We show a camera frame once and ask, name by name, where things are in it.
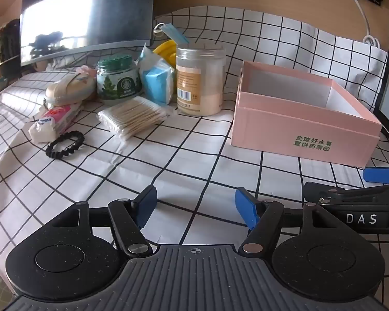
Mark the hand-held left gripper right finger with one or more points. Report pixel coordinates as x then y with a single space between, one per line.
245 206

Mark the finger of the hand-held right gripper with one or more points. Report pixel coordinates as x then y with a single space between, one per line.
381 175
350 192

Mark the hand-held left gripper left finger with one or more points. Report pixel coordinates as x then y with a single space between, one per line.
146 202

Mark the pink cardboard box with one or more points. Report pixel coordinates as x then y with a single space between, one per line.
278 126

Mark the pack of cotton swabs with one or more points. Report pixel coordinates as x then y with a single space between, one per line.
133 116

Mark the blue packet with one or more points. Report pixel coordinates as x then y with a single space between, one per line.
155 84

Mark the red and white tissue pack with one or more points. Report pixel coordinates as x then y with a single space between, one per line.
56 120

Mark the white grid tablecloth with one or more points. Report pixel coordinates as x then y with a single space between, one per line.
181 155

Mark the green lidded jar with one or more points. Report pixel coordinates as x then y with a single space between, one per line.
118 81

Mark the clear plastic powder jar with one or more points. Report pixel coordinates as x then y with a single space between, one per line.
199 81

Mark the pink patterned packet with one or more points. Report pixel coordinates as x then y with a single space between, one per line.
87 71

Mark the yellow plastic object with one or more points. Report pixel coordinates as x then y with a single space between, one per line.
167 51

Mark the blue face mask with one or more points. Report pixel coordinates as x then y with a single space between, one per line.
175 34

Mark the black computer monitor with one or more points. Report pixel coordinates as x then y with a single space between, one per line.
116 6

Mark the dark backpack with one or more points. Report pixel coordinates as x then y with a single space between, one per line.
8 48

